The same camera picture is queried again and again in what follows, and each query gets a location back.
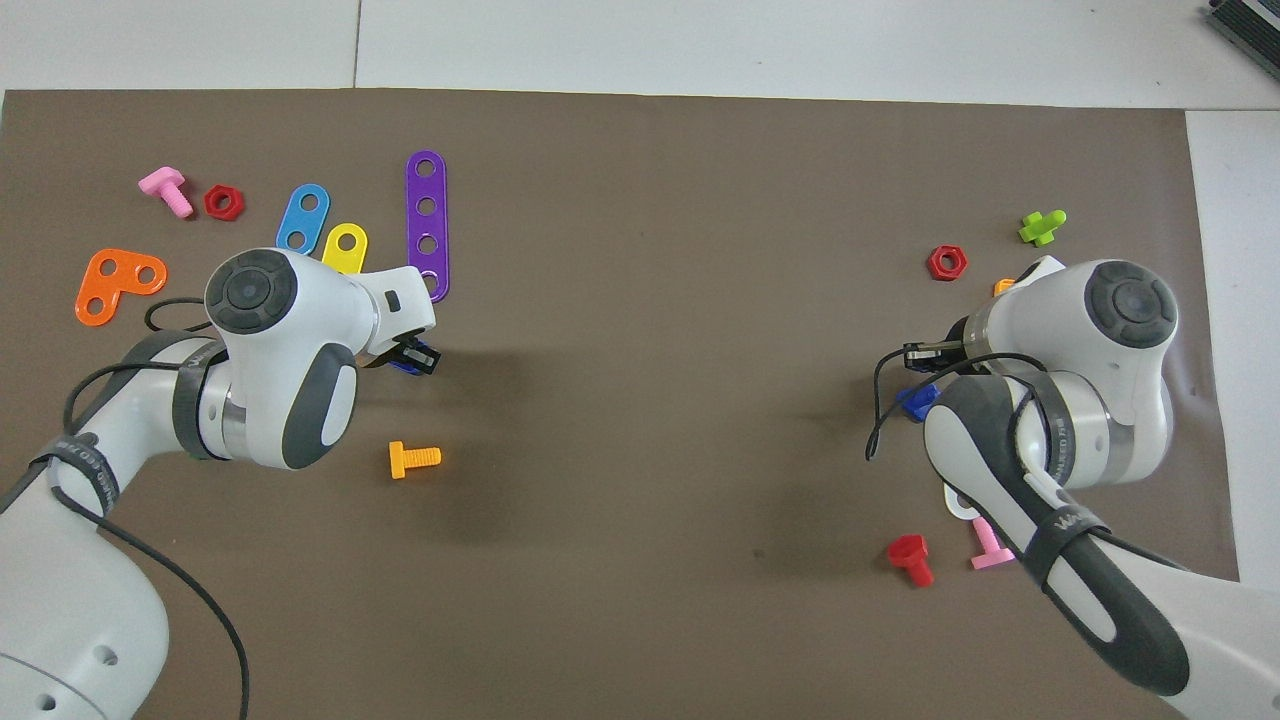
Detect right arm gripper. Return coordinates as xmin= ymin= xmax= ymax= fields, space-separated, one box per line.
xmin=905 ymin=255 xmax=1066 ymax=375

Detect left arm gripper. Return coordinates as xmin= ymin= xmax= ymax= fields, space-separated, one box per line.
xmin=352 ymin=264 xmax=442 ymax=376

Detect orange plastic toy screw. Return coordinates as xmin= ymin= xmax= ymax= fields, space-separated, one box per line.
xmin=389 ymin=441 xmax=443 ymax=480

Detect lime green cross screw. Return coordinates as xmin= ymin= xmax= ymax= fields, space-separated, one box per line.
xmin=1018 ymin=209 xmax=1068 ymax=247

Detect red plastic toy screw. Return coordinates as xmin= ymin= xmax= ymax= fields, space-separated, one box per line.
xmin=886 ymin=534 xmax=936 ymax=589

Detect pink plastic toy screw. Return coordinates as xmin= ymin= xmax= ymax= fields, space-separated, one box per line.
xmin=970 ymin=518 xmax=1016 ymax=571
xmin=138 ymin=166 xmax=195 ymax=220

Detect yellow three-hole toy strip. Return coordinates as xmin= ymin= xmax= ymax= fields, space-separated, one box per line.
xmin=322 ymin=222 xmax=369 ymax=276

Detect purple four-hole toy strip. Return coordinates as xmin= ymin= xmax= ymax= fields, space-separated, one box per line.
xmin=405 ymin=150 xmax=451 ymax=304

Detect blue two-hole toy strip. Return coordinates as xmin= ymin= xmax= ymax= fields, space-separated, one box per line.
xmin=275 ymin=183 xmax=331 ymax=256

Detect brown table mat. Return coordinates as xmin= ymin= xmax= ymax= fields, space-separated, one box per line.
xmin=0 ymin=88 xmax=1259 ymax=720

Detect orange angled three-hole plate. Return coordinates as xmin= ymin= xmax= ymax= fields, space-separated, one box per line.
xmin=75 ymin=248 xmax=169 ymax=327

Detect dark grey ribbed device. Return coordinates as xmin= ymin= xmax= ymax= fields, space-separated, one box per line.
xmin=1203 ymin=0 xmax=1280 ymax=53

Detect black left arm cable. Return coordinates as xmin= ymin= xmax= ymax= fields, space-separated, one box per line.
xmin=45 ymin=297 xmax=251 ymax=720

